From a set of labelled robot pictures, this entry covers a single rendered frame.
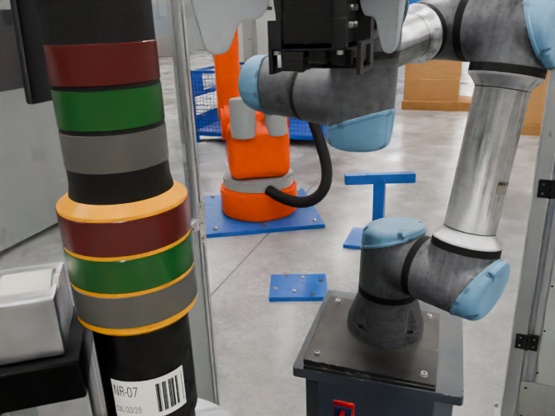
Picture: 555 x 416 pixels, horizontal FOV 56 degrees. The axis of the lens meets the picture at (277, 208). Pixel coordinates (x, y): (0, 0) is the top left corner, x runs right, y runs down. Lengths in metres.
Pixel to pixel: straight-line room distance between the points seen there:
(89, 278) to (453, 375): 0.91
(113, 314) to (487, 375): 2.62
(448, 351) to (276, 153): 3.23
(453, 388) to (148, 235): 0.88
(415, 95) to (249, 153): 5.77
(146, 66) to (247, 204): 4.06
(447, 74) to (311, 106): 8.85
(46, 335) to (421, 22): 0.78
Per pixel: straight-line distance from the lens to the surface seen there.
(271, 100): 0.66
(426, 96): 9.49
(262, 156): 4.16
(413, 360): 1.03
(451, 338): 1.13
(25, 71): 0.19
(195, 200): 1.71
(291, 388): 2.55
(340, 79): 0.58
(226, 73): 4.30
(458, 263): 0.90
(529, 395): 2.45
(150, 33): 0.17
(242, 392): 2.54
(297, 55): 0.40
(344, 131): 0.58
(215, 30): 0.38
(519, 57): 0.88
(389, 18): 0.34
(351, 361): 1.01
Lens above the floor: 1.62
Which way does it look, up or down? 20 degrees down
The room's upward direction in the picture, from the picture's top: 2 degrees counter-clockwise
